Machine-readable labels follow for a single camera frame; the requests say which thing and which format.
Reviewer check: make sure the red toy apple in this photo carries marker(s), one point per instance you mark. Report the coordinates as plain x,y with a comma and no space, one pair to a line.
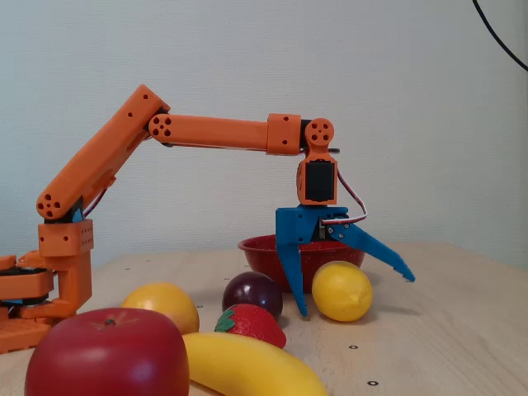
107,359

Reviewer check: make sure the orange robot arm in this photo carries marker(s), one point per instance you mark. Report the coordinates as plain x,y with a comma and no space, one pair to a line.
214,132

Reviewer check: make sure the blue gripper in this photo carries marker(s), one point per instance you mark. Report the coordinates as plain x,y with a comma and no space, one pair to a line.
298,226

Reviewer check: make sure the orange yellow round fruit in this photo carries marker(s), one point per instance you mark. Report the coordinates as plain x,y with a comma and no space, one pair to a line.
165,303

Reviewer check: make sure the red speckled bowl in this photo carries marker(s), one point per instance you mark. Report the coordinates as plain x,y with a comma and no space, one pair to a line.
264,257

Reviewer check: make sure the dark purple plum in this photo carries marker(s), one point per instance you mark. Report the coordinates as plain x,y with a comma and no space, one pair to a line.
251,290

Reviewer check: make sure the red toy strawberry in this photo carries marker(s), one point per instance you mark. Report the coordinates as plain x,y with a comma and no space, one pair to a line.
255,326

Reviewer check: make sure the yellow lemon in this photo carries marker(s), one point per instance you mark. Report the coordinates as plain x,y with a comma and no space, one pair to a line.
342,290

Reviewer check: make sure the yellow toy banana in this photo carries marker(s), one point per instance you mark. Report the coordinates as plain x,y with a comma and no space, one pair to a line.
247,367

